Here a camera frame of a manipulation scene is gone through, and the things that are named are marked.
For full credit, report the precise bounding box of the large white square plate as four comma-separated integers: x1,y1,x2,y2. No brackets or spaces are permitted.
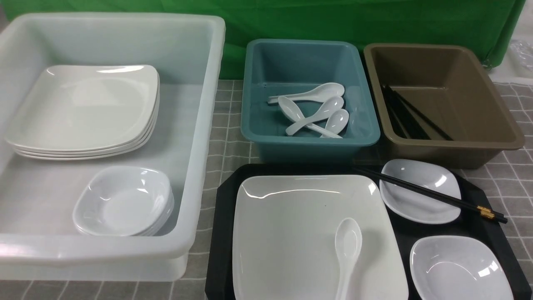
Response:
232,175,409,300

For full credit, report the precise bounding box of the white ceramic soup spoon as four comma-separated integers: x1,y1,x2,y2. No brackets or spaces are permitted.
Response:
334,217,362,300

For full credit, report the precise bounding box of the small white dish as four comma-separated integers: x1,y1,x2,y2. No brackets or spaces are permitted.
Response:
379,159,461,225
409,235,513,300

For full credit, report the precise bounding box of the black chopstick gold band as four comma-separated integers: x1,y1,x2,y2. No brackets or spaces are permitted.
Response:
354,168,496,220
354,167,508,224

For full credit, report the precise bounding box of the small white dish front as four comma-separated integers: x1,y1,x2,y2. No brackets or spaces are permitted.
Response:
409,235,513,300

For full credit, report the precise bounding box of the white spoon left in bin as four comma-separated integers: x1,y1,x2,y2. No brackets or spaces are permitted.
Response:
278,96,341,138

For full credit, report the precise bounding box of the white spoon in bin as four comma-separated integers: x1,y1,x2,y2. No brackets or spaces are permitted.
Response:
278,96,341,138
325,109,349,136
285,96,345,135
267,83,345,105

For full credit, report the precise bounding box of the white spoon right in bin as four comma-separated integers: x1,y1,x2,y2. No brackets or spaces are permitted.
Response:
325,109,349,136

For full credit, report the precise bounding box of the teal plastic bin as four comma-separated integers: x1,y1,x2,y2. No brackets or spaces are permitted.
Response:
241,39,381,164

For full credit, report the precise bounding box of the white spoon middle in bin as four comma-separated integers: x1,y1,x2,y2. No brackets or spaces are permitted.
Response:
285,96,345,135

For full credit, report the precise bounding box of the white spoon top in bin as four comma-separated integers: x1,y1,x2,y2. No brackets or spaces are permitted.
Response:
267,83,345,105

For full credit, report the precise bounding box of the bundle of black chopsticks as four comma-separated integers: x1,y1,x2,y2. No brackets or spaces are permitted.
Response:
381,84,453,141

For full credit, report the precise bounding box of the stack of small white dishes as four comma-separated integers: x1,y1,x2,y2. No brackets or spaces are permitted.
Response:
72,165,175,237

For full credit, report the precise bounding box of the brown plastic bin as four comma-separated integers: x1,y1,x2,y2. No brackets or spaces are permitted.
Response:
364,43,525,169

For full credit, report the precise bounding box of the stack of white square plates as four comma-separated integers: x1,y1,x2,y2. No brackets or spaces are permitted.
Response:
4,65,160,161

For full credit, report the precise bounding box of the black serving tray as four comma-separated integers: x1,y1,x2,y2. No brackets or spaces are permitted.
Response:
205,164,532,300

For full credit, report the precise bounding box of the large white plastic tub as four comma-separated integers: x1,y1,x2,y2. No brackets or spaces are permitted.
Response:
1,12,225,282

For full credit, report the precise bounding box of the green backdrop cloth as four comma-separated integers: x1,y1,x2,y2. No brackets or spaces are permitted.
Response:
1,0,525,79

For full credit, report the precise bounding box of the clear plastic bag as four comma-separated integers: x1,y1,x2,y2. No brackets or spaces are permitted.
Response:
509,39,533,73

